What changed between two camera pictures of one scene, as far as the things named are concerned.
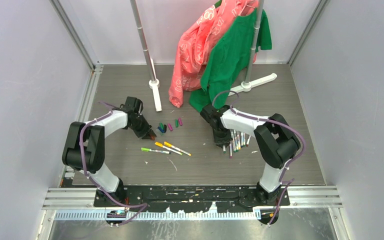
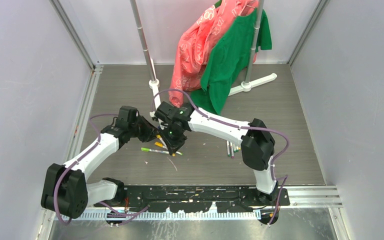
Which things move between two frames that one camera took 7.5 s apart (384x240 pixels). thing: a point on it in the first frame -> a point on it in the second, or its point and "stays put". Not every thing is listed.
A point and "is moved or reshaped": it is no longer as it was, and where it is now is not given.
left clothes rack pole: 154,84 stays put
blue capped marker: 230,149 stays put
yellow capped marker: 167,144 is moved or reshaped
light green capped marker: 147,149 stays put
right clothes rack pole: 247,86 stays put
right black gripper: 220,141 -> 174,145
